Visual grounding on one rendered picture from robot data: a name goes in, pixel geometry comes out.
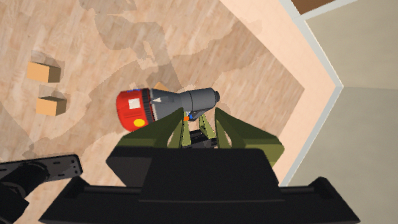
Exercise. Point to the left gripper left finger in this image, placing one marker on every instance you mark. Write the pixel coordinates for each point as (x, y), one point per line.
(157, 134)

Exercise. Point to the small tan block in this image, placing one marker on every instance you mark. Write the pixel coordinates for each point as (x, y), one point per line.
(160, 87)
(51, 105)
(43, 72)

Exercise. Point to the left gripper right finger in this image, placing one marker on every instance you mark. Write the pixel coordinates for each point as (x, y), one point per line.
(244, 135)

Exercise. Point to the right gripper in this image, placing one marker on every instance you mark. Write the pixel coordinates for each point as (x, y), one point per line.
(200, 138)

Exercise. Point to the red and grey hose nozzle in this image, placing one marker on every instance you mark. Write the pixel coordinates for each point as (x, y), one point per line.
(134, 107)

